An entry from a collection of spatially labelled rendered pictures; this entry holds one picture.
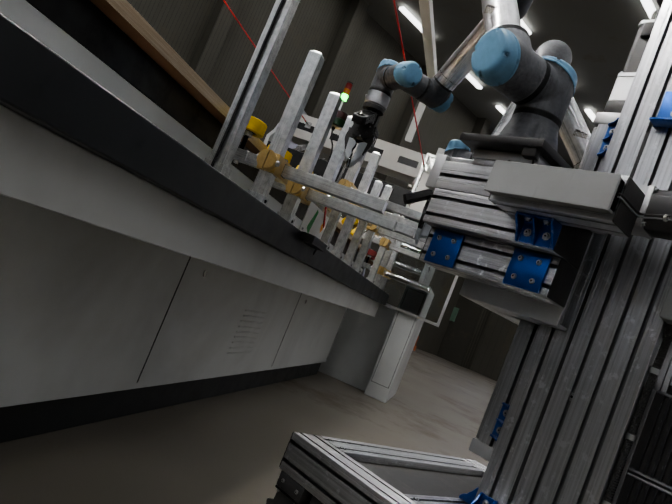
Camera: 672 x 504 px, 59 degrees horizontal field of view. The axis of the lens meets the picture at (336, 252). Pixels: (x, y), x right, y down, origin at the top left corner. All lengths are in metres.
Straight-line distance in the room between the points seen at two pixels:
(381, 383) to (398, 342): 0.31
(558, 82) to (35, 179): 1.12
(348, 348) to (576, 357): 3.07
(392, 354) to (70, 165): 3.47
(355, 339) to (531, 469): 3.03
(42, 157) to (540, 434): 1.12
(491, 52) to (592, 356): 0.71
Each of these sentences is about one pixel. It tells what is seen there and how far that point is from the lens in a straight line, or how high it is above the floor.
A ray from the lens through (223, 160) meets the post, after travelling 1.25.
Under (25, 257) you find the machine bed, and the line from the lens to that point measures 1.24.
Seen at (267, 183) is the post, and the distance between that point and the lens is 1.49.
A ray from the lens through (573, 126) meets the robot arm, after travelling 2.08.
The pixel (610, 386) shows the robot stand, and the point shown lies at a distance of 1.40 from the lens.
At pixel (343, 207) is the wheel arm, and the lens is 1.73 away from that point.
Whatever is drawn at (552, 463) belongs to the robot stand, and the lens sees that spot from 1.43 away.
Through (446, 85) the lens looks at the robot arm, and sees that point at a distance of 1.91.
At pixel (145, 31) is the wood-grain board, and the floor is 0.88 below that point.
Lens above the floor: 0.56
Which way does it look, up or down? 4 degrees up
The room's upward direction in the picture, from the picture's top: 22 degrees clockwise
